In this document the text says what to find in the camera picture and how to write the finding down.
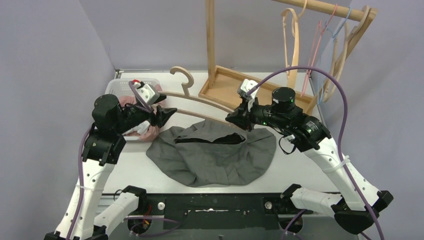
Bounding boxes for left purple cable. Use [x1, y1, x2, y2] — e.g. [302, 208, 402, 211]
[64, 79, 181, 240]

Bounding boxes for white plastic basket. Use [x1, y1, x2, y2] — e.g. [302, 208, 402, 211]
[106, 78, 161, 143]

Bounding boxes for white garment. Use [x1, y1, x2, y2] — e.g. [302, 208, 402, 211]
[123, 121, 151, 136]

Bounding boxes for pink wire hanger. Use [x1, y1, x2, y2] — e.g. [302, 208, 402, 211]
[300, 4, 339, 97]

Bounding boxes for grey pleated skirt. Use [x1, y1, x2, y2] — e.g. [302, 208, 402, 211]
[146, 120, 277, 187]

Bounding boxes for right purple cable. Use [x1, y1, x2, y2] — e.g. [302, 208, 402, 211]
[246, 66, 386, 240]

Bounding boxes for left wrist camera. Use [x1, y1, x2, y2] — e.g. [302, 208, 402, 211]
[129, 79, 160, 107]

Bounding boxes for wooden hanger at rack end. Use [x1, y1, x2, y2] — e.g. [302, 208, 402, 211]
[317, 5, 371, 104]

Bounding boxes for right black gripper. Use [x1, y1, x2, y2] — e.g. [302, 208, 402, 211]
[226, 95, 289, 132]

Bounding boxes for blue wire hanger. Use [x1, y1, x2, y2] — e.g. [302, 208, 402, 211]
[314, 7, 352, 106]

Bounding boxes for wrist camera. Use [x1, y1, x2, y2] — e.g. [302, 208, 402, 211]
[236, 78, 258, 108]
[129, 79, 160, 107]

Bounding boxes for wooden hanger rack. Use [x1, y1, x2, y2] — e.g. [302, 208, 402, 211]
[198, 0, 377, 114]

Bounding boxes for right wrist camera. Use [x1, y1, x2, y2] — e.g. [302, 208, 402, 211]
[236, 78, 258, 108]

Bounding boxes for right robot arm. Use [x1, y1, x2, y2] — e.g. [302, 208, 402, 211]
[226, 87, 393, 235]

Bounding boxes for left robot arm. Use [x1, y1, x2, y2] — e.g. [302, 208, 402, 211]
[44, 94, 177, 240]

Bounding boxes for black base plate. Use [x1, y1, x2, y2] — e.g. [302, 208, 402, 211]
[134, 192, 300, 231]

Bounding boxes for wooden hanger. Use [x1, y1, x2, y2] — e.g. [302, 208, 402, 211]
[160, 66, 235, 127]
[280, 0, 308, 90]
[317, 5, 371, 104]

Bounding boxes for pink garment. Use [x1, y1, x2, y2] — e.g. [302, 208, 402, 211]
[118, 95, 160, 143]

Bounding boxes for purple cable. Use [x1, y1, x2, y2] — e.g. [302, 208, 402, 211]
[246, 66, 386, 240]
[64, 79, 181, 240]

